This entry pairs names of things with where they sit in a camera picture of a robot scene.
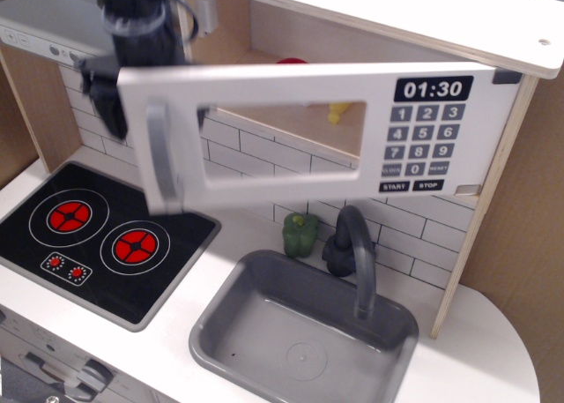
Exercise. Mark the yellow toy banana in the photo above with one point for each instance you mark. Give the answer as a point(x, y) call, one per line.
point(336, 110)

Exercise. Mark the grey toy range hood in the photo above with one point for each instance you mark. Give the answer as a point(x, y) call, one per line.
point(65, 31)

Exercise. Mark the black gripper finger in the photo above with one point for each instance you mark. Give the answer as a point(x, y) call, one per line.
point(107, 103)

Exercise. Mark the black toy stovetop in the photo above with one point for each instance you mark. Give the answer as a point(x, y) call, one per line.
point(90, 239)

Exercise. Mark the grey oven door handle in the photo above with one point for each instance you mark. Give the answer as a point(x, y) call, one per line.
point(83, 385)

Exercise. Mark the green toy bell pepper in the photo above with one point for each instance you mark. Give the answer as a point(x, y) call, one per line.
point(299, 233)

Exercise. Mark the white toy microwave door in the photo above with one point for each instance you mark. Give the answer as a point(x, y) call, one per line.
point(247, 134)

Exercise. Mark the grey toy sink basin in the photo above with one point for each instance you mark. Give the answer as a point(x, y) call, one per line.
point(287, 332)

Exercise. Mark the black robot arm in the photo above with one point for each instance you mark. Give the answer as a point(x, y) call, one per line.
point(129, 8)

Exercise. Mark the red white toy food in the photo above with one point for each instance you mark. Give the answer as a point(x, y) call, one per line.
point(291, 60)

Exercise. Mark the dark grey toy faucet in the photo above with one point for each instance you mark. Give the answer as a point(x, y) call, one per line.
point(350, 250)

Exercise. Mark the grey microwave door handle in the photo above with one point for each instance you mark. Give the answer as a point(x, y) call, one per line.
point(159, 136)

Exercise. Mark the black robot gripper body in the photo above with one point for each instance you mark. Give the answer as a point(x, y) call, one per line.
point(141, 41)

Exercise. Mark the wooden toy microwave cabinet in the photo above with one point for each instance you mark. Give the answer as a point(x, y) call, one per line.
point(524, 35)

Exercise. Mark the grey toy oven front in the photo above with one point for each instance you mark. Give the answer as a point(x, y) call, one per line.
point(19, 336)

